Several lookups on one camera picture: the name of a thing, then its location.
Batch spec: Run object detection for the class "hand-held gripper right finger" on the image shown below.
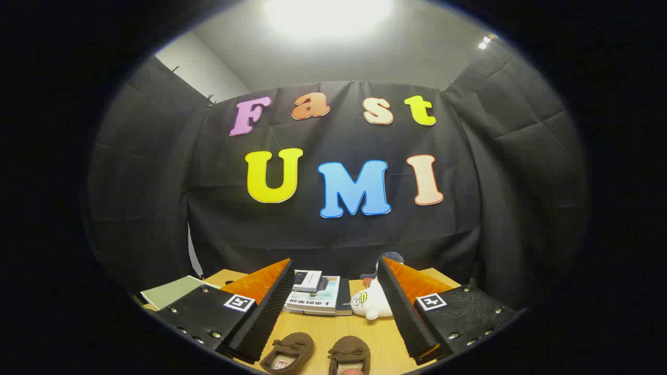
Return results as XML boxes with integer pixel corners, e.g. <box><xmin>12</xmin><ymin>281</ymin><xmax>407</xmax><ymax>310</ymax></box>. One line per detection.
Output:
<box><xmin>376</xmin><ymin>256</ymin><xmax>518</xmax><ymax>366</ymax></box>

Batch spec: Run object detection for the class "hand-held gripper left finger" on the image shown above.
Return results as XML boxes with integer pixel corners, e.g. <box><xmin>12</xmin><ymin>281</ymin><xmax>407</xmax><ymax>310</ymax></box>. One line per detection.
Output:
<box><xmin>155</xmin><ymin>258</ymin><xmax>296</xmax><ymax>364</ymax></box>

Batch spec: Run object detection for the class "brown fuzzy shoe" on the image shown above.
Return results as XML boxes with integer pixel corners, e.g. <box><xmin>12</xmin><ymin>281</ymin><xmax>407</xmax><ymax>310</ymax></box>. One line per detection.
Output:
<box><xmin>260</xmin><ymin>332</ymin><xmax>315</xmax><ymax>375</ymax></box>
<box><xmin>327</xmin><ymin>335</ymin><xmax>372</xmax><ymax>375</ymax></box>

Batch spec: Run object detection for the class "pale green fabric storage box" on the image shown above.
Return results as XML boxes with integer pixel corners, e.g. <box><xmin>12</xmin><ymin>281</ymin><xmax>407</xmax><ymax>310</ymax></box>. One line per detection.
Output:
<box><xmin>140</xmin><ymin>276</ymin><xmax>222</xmax><ymax>311</ymax></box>

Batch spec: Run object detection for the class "white round plush toy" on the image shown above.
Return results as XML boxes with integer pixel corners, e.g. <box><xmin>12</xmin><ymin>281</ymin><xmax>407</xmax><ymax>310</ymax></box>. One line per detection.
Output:
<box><xmin>350</xmin><ymin>279</ymin><xmax>393</xmax><ymax>320</ymax></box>

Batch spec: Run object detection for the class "light blue cover book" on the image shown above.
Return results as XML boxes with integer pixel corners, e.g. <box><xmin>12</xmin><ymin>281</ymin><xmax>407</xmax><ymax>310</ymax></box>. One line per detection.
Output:
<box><xmin>283</xmin><ymin>276</ymin><xmax>341</xmax><ymax>316</ymax></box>

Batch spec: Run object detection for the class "white book dark photo cover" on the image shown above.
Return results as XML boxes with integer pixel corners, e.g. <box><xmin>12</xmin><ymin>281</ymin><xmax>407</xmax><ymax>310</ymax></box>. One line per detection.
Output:
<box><xmin>292</xmin><ymin>269</ymin><xmax>323</xmax><ymax>293</ymax></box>

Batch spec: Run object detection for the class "grey penguin plush toy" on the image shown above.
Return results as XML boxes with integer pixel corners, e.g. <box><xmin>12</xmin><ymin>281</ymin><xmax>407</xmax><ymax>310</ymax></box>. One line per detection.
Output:
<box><xmin>360</xmin><ymin>252</ymin><xmax>405</xmax><ymax>290</ymax></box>

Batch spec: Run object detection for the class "black book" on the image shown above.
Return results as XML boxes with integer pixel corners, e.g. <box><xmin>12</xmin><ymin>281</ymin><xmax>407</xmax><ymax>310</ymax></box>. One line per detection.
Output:
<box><xmin>335</xmin><ymin>278</ymin><xmax>353</xmax><ymax>317</ymax></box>

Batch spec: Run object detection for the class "bright ceiling light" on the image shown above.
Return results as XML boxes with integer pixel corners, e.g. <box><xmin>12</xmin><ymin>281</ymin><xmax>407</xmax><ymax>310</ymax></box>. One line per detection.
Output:
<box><xmin>263</xmin><ymin>0</ymin><xmax>394</xmax><ymax>40</ymax></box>

